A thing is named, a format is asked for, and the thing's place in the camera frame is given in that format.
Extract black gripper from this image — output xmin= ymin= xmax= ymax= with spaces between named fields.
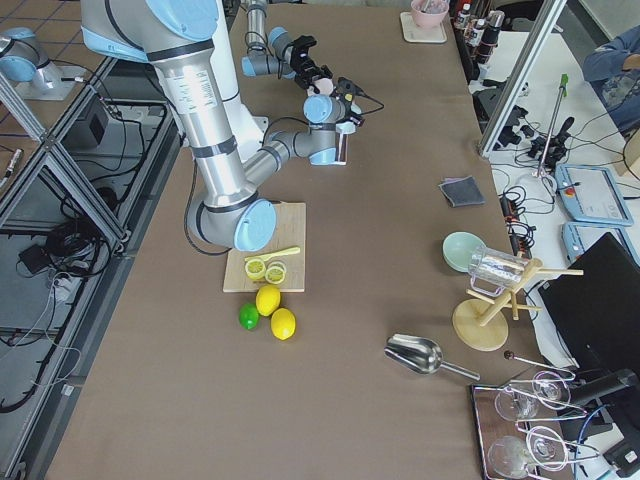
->
xmin=336 ymin=102 xmax=361 ymax=129
xmin=292 ymin=52 xmax=325 ymax=88

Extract pink plastic cup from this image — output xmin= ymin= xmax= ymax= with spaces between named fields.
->
xmin=307 ymin=78 xmax=334 ymax=96

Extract clear glass pitcher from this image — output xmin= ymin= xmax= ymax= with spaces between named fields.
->
xmin=468 ymin=246 xmax=529 ymax=297

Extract yellow plastic knife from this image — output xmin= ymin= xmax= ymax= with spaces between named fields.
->
xmin=244 ymin=246 xmax=301 ymax=262

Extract mint green bowl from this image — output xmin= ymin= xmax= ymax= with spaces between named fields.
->
xmin=442 ymin=231 xmax=486 ymax=273

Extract metal scoop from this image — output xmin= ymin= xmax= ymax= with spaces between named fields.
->
xmin=384 ymin=333 xmax=480 ymax=381

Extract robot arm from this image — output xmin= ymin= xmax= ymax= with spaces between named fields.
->
xmin=81 ymin=1 xmax=363 ymax=252
xmin=241 ymin=1 xmax=333 ymax=93

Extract seated person blue clothes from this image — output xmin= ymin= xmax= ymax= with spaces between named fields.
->
xmin=582 ymin=26 xmax=639 ymax=135

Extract metal rod green tip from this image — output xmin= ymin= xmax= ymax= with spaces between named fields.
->
xmin=534 ymin=73 xmax=569 ymax=179

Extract white camera pillar base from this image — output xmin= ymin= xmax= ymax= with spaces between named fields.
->
xmin=211 ymin=0 xmax=263 ymax=164

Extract green lime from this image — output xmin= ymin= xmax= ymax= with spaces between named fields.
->
xmin=238 ymin=303 xmax=260 ymax=330

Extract pink bowl with ice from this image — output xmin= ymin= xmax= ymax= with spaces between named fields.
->
xmin=410 ymin=0 xmax=449 ymax=28

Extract dark grey folded cloth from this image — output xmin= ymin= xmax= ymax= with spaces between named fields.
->
xmin=438 ymin=176 xmax=485 ymax=208

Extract whole yellow lemon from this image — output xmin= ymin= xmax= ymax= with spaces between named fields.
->
xmin=271 ymin=308 xmax=297 ymax=340
xmin=255 ymin=284 xmax=281 ymax=317

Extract blue teach pendant tablet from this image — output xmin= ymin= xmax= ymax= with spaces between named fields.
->
xmin=554 ymin=164 xmax=634 ymax=226
xmin=561 ymin=221 xmax=639 ymax=263

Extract wooden mug tree stand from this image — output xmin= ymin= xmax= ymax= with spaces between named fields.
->
xmin=452 ymin=258 xmax=584 ymax=352

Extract wooden cutting board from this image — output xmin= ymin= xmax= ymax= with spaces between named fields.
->
xmin=222 ymin=202 xmax=307 ymax=293

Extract lemon slice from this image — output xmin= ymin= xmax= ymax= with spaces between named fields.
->
xmin=264 ymin=262 xmax=287 ymax=285
xmin=244 ymin=258 xmax=267 ymax=281

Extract aluminium frame post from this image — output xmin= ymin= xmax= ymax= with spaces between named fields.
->
xmin=478 ymin=0 xmax=567 ymax=159

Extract wine glass rack tray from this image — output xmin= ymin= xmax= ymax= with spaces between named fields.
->
xmin=470 ymin=367 xmax=600 ymax=479

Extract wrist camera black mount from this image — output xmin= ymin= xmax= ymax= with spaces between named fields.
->
xmin=291 ymin=35 xmax=317 ymax=60
xmin=332 ymin=77 xmax=365 ymax=101

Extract cream plastic tray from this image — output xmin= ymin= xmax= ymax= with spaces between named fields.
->
xmin=400 ymin=12 xmax=447 ymax=44

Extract white cup holder rack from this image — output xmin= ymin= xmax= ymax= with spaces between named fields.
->
xmin=335 ymin=133 xmax=349 ymax=166

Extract black laptop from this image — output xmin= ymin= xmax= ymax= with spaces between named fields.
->
xmin=538 ymin=233 xmax=639 ymax=373

